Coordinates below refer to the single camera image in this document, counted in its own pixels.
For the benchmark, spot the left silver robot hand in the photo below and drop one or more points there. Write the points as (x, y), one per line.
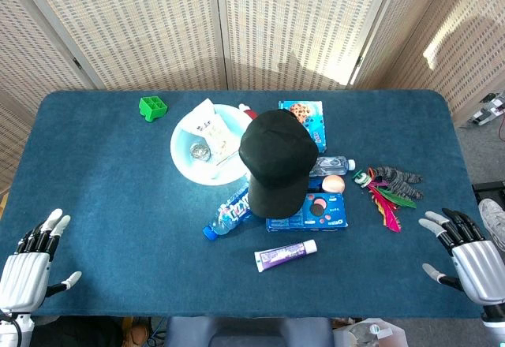
(23, 280)

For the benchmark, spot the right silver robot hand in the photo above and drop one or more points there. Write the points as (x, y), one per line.
(481, 272)

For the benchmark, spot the black baseball cap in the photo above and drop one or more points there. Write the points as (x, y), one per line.
(276, 146)

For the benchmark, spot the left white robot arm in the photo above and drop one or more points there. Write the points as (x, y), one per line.
(12, 331)

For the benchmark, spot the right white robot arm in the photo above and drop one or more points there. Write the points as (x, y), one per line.
(495, 323)

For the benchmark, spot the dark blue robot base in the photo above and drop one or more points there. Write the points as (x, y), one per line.
(244, 331)

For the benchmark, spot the grey sneaker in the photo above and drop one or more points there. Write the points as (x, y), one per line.
(493, 217)

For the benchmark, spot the black bag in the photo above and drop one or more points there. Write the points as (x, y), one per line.
(79, 331)

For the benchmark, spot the black box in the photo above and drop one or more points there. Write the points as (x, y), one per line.
(489, 190)

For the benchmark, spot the colourful feather shuttlecock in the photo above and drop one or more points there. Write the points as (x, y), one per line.
(388, 209)

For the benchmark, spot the blue carpet table cover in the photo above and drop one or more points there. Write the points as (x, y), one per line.
(118, 205)

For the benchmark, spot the clear plastic container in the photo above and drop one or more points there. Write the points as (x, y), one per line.
(371, 333)

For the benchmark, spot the electronics board on floor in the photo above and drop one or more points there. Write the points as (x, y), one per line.
(487, 110)

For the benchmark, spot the blue Oreo cookie box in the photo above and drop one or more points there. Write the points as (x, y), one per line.
(327, 213)

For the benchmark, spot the peach coloured ball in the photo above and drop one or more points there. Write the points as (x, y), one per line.
(334, 184)

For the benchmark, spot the clear white-capped water bottle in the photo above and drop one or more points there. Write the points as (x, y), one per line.
(335, 165)

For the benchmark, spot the small blue packet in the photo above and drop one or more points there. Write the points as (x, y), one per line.
(315, 184)

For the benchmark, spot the purple toothpaste tube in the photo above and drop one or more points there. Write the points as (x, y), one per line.
(282, 256)

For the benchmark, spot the light blue plastic basin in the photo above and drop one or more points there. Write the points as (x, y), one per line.
(185, 157)

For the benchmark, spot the green plastic block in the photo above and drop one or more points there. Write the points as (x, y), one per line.
(152, 108)

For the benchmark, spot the blue-labelled drink bottle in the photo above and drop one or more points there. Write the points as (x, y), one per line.
(229, 217)

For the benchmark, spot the blue chocolate chip cookie box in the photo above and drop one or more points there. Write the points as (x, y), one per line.
(315, 126)

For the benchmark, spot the white snack packet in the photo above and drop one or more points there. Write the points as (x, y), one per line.
(199, 120)

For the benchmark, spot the nut snack packet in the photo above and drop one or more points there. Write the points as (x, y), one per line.
(223, 138)

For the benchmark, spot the red and white bottle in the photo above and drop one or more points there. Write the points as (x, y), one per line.
(246, 111)

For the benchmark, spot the beige woven folding screen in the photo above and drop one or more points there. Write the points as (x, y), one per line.
(158, 27)

